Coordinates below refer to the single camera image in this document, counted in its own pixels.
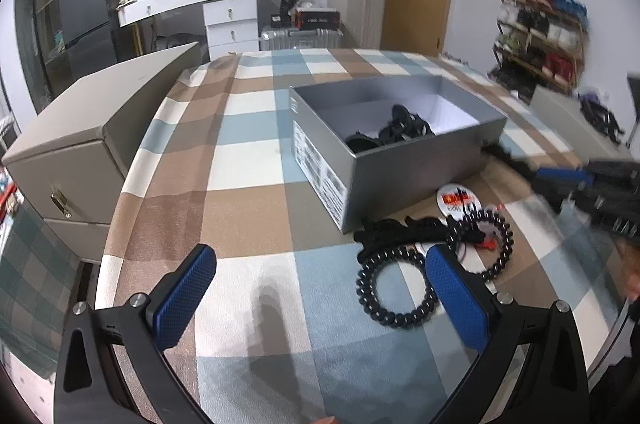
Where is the large black hair claw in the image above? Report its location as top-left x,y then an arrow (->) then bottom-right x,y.
377,104 -> 433,142

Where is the dark grey fridge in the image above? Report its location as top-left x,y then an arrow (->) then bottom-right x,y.
56,0 -> 138,80

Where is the printed round badge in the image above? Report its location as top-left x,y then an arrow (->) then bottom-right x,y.
436,185 -> 476,225

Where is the large black spiral hair tie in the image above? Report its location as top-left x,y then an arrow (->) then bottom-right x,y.
356,245 -> 441,330

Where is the shoe rack with shoes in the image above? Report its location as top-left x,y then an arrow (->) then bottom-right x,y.
492,0 -> 591,95

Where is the white suitcase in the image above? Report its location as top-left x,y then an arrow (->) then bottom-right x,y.
327,0 -> 388,50

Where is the black strap bag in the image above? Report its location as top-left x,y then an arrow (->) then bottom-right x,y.
577,91 -> 626,145

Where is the black and red box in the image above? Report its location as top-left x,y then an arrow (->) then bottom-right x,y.
294,8 -> 342,31

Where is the checked blanket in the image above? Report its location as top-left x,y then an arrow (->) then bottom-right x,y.
95,48 -> 631,424

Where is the silver suitcase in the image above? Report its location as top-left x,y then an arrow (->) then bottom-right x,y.
260,28 -> 346,52

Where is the green checked cloth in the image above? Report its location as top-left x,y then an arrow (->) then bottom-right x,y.
0,199 -> 96,380

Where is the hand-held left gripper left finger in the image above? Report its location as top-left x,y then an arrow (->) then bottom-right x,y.
54,244 -> 218,424

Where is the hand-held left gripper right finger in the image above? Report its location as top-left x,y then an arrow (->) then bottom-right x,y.
424,244 -> 593,424

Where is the black bow hair clip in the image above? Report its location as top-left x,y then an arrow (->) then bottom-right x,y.
354,216 -> 451,255

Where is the silver cardboard box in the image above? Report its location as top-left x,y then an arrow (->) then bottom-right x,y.
289,76 -> 508,235

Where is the grey cloth bag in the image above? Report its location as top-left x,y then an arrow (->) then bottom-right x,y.
152,35 -> 201,52

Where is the person's right hand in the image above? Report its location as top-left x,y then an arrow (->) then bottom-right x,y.
617,238 -> 640,305

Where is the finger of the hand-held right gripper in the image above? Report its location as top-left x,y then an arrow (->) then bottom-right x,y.
481,143 -> 597,191

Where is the white desk with drawers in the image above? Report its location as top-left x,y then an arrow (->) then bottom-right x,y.
117,0 -> 261,60

